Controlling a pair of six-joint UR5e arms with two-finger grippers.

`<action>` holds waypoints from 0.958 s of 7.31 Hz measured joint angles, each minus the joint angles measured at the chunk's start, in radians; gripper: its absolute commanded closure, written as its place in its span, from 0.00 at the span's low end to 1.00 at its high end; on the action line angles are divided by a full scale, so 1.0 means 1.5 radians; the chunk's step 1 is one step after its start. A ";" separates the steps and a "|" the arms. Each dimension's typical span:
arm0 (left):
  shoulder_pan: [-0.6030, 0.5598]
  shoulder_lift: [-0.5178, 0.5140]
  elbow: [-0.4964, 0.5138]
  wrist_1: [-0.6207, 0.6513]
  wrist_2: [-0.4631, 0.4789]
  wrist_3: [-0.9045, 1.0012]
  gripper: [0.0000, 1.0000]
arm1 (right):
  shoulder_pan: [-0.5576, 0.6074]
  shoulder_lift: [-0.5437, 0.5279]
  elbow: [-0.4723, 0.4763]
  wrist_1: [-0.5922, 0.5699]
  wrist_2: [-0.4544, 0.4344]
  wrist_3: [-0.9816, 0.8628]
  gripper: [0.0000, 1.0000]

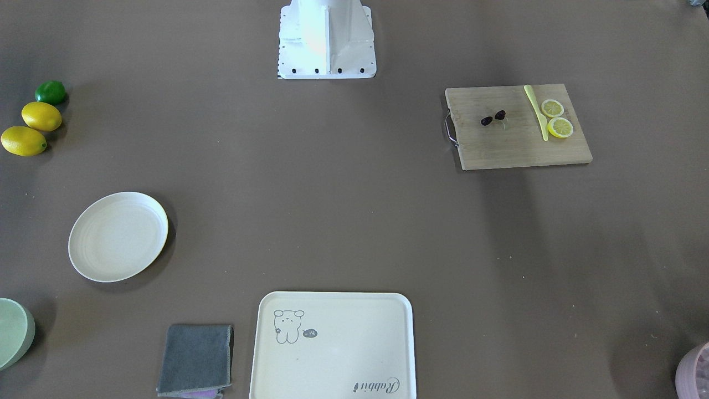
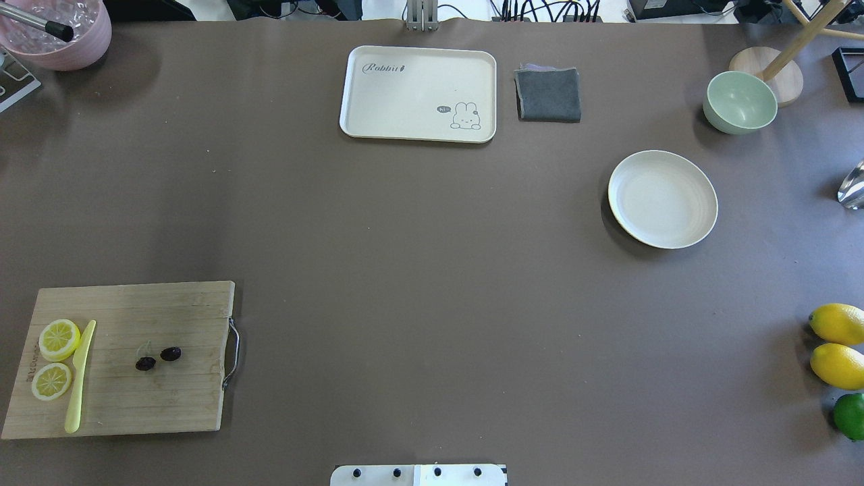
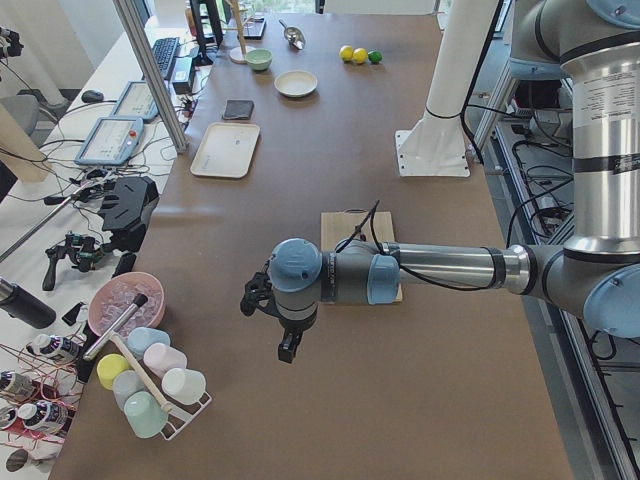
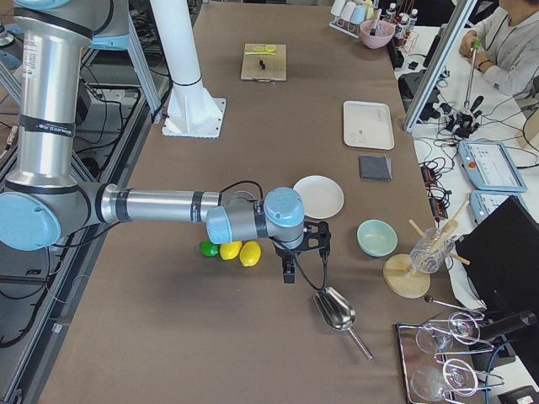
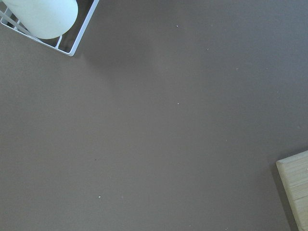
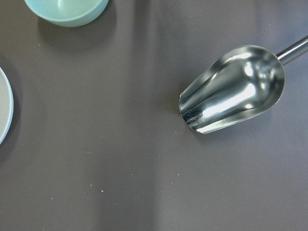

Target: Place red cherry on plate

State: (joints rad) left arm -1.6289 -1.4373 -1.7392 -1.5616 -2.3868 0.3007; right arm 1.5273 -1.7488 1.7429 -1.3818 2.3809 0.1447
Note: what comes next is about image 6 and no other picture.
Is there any steel scoop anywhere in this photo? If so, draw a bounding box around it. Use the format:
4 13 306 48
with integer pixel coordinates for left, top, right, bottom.
179 37 308 134

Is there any light green bowl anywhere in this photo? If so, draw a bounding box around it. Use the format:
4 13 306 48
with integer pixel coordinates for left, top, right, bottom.
25 0 108 27

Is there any round wooden stand base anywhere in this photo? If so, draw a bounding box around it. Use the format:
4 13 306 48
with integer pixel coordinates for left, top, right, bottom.
0 68 14 143

